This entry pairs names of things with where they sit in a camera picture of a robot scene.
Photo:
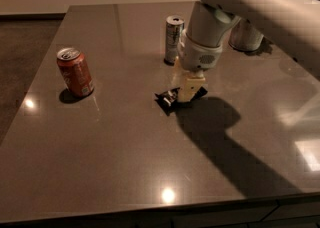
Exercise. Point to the tall silver energy drink can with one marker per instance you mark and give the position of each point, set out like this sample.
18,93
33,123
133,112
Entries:
174,28

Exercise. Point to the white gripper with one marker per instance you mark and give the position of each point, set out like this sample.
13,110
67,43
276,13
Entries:
196,57

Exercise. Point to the black rxbar chocolate wrapper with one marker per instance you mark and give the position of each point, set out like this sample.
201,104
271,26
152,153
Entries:
168,100

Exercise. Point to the metal bucket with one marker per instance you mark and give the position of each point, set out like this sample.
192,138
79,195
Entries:
245,37

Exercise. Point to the red coke can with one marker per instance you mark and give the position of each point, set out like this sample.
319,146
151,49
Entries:
75,71

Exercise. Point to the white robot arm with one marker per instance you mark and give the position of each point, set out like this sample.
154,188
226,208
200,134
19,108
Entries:
293,25

